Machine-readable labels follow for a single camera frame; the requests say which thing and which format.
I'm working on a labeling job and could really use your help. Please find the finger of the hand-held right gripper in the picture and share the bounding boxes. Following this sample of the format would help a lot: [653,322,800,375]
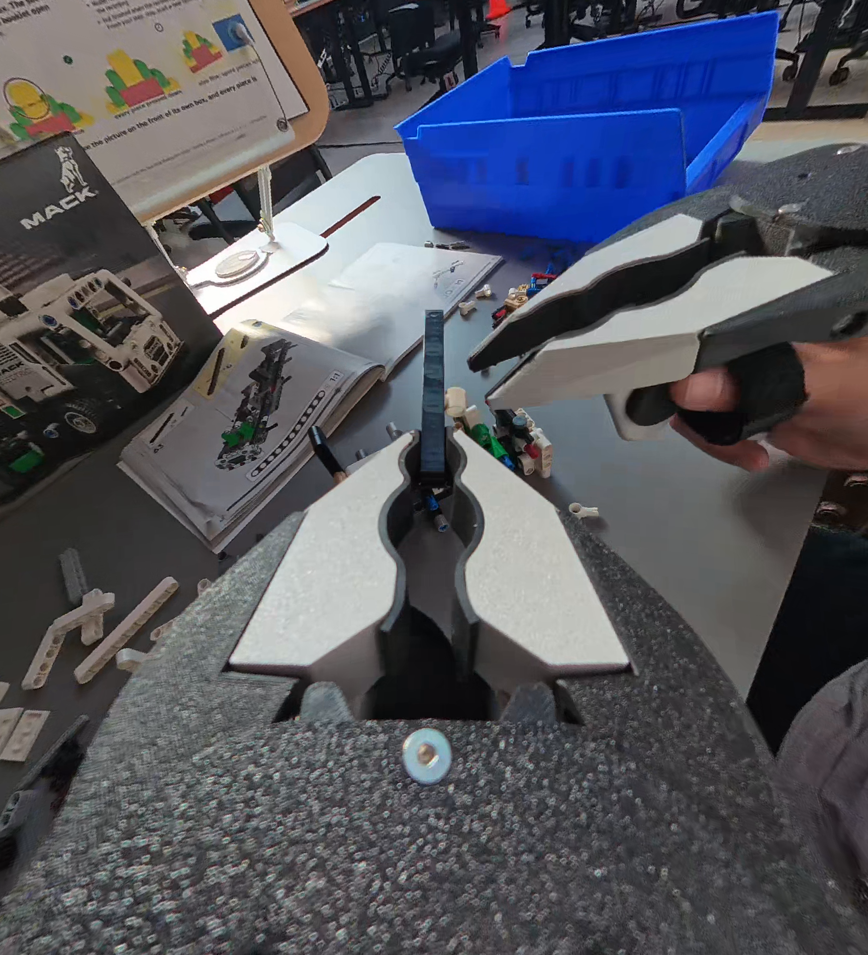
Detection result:
[466,212,720,373]
[484,254,836,413]

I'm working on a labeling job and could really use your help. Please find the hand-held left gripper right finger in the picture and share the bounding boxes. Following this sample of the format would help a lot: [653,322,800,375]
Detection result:
[449,431,634,686]

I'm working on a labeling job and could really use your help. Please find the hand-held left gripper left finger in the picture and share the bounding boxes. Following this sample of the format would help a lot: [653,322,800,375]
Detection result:
[227,431,418,719]

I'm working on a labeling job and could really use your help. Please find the pile of small lego pieces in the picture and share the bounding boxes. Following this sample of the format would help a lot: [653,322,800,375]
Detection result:
[445,386,556,480]
[489,257,580,325]

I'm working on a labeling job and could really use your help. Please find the long black Lego beam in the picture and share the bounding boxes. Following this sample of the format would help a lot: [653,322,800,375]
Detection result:
[404,309,457,532]

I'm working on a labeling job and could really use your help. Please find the black lego axle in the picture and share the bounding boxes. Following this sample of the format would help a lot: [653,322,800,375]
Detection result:
[307,425,347,480]

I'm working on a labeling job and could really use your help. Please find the white straight lego beam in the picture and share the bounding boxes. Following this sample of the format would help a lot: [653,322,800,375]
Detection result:
[74,576,180,685]

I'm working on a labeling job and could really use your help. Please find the white bent lego beam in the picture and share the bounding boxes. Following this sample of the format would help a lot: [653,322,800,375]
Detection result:
[22,589,115,691]

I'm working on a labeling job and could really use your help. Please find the lego set box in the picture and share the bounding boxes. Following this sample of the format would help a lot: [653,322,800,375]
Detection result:
[0,134,223,549]

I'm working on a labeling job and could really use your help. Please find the person's right hand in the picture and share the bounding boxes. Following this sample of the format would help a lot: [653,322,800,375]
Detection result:
[669,307,868,474]

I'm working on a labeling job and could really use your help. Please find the blue plastic bin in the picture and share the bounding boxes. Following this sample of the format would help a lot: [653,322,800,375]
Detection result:
[395,11,780,246]

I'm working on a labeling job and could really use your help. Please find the open instruction booklet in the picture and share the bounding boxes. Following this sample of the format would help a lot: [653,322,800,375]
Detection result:
[119,242,505,553]

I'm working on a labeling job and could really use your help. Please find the person's dark pants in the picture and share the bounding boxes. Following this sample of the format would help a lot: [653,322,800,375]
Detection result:
[747,522,868,755]

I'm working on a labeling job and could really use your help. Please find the black office chair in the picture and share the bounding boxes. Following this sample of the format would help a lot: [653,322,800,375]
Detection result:
[385,0,465,94]

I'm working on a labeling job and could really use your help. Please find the white stand base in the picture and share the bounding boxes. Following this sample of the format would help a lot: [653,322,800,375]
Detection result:
[184,168,330,316]

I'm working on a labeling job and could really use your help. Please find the person's pale grey shirt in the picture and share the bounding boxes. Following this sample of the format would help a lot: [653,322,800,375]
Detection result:
[773,634,868,955]

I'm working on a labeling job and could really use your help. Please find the instruction sheet on wooden board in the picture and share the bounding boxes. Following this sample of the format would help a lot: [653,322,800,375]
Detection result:
[0,0,330,225]

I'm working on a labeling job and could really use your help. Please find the black desk frame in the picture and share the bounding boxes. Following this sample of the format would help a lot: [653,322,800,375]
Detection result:
[766,0,868,120]

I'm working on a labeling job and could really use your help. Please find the brown riveted strap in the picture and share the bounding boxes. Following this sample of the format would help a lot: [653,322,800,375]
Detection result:
[814,470,868,537]

